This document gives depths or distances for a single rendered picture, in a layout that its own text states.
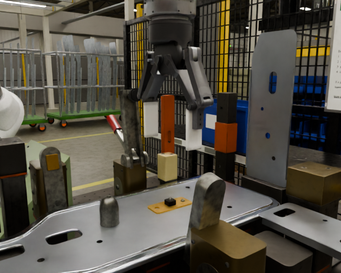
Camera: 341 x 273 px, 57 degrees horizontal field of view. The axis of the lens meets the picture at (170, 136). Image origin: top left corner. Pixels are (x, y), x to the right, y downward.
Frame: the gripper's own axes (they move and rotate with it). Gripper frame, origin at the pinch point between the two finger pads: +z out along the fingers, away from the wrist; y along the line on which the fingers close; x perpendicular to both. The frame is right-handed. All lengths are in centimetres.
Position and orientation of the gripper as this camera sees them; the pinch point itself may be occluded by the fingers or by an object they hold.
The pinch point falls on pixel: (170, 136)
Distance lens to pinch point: 58.1
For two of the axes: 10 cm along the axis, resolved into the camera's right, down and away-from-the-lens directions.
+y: 5.7, 1.6, -8.0
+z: 0.0, 9.8, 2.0
